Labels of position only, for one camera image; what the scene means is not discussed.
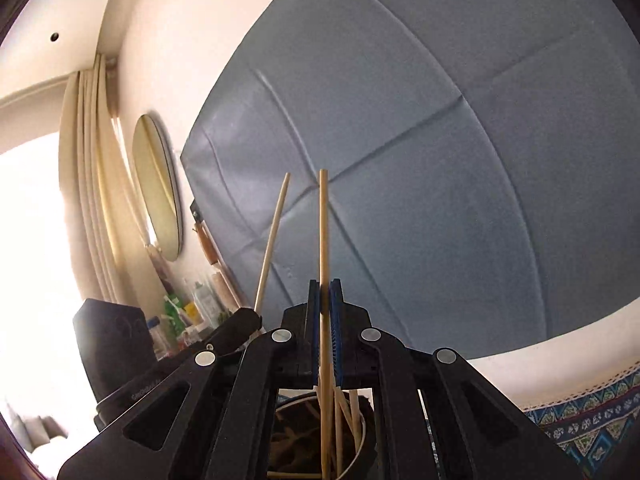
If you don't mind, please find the wooden chopstick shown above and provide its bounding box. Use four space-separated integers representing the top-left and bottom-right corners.
318 169 333 479
254 172 291 315

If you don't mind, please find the white lotion bottle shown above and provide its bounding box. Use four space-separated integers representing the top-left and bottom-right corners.
193 282 220 328

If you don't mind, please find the black sleeved metal cup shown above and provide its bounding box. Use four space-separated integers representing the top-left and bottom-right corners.
267 391 378 479

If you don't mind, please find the black speaker box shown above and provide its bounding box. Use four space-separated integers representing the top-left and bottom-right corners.
73 298 156 403

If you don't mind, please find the beige curtain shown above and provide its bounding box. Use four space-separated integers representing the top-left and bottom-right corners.
58 54 165 316

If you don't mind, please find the grey blue backdrop cloth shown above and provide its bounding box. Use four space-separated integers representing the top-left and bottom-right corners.
181 0 639 358

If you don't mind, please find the patterned blue tablecloth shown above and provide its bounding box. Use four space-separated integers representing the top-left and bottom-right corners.
524 363 639 479

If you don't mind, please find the oval wall mirror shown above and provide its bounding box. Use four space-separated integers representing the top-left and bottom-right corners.
132 114 183 262

